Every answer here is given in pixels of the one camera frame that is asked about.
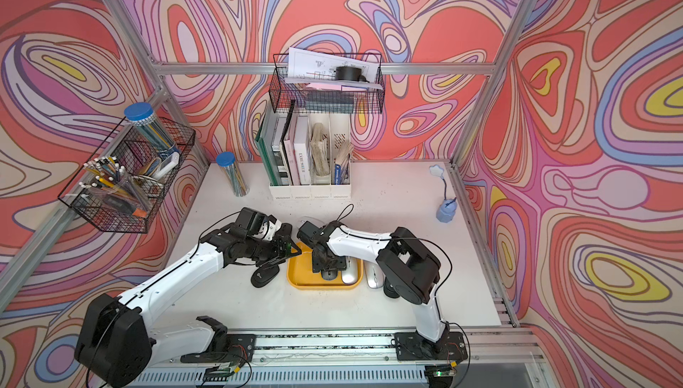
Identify black mouse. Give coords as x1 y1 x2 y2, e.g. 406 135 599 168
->
382 281 399 299
250 264 280 288
320 270 339 282

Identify white file organizer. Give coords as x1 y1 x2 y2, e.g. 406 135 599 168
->
270 110 352 201

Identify small blue desk lamp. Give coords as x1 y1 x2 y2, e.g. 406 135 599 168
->
429 165 458 224

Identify clear pen cup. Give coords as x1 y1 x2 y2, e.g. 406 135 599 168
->
80 156 153 218

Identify blue lid pencil tube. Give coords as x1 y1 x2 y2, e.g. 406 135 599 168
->
216 152 248 197

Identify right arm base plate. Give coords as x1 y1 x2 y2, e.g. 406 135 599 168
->
391 331 469 363

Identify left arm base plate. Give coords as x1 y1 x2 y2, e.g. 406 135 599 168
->
181 334 256 364

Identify black tape roll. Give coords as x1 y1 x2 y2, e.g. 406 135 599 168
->
334 65 367 82

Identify blue lid tube in basket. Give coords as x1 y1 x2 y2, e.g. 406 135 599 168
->
124 102 178 159

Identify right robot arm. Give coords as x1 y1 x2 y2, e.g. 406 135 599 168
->
297 221 449 360

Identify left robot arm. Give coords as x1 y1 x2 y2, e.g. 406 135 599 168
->
74 208 301 387

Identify white book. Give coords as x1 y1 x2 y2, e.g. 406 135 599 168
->
293 116 311 185

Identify white paper sheets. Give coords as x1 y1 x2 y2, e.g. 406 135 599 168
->
285 48 384 91

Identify black wire basket left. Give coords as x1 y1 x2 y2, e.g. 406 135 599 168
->
59 118 196 233

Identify black wire basket back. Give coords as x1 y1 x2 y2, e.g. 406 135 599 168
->
269 51 385 114

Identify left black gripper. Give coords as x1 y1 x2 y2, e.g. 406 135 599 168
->
244 233 302 269

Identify silver mouse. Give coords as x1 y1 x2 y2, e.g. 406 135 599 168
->
341 257 359 286
364 261 385 289

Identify silver mouse beside tray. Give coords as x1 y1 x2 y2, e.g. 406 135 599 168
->
364 261 385 289

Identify yellow plastic storage tray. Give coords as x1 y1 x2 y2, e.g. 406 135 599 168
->
286 242 364 290

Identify black wire basket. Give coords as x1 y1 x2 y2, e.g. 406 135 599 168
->
59 118 196 233
269 51 385 114

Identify green book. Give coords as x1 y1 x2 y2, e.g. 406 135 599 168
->
255 103 281 186

